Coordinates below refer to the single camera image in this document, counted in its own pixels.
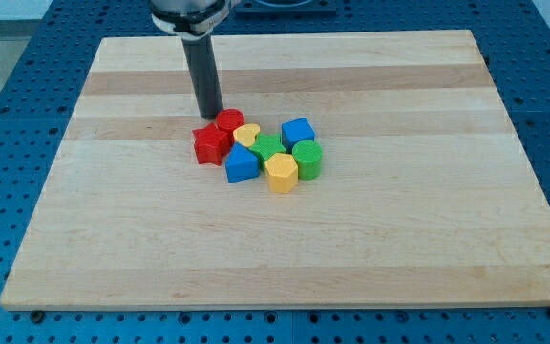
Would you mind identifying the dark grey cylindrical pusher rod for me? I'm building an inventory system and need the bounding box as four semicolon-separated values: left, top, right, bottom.
182;34;223;120

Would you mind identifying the yellow heart block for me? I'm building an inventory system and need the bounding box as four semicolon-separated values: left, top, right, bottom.
233;123;261;148

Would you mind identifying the blue triangle block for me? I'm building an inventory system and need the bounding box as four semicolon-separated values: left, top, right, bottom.
225;143;260;183

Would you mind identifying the red cylinder block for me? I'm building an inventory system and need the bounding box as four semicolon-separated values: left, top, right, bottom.
216;108;245;145

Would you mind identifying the red star block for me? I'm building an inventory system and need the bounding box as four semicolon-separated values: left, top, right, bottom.
192;122;231;166

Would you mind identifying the green star block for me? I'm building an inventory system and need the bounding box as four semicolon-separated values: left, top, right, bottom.
249;133;286;170

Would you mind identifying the blue cube block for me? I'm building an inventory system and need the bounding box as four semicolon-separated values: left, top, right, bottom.
281;118;315;153

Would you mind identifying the yellow hexagon block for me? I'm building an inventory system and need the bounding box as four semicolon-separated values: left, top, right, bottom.
264;153;298;193

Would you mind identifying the green cylinder block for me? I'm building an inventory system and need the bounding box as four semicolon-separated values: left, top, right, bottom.
292;140;323;180

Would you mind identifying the light wooden board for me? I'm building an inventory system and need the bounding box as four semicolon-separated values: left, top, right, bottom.
0;30;550;311

